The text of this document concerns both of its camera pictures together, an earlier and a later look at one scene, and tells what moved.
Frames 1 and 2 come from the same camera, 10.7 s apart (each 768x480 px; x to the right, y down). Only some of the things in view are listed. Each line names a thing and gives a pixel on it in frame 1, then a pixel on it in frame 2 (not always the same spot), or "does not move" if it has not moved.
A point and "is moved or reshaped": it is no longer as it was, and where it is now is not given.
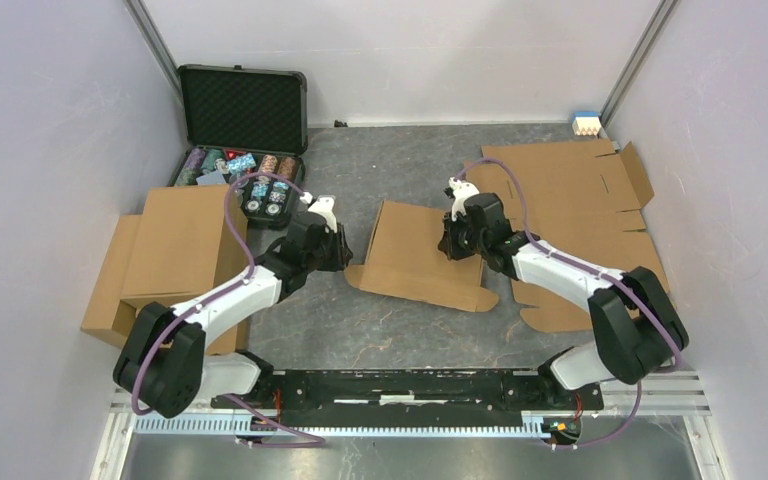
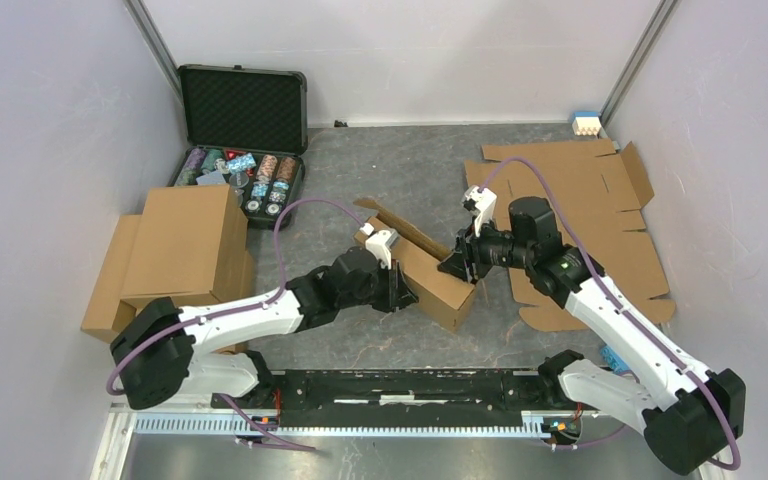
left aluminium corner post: (146, 25) does not move
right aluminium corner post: (645, 44) does not move
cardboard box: (404, 258) is moved or reshaped
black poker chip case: (246, 128) does not move
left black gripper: (342, 253) -> (398, 293)
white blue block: (586, 123) does not move
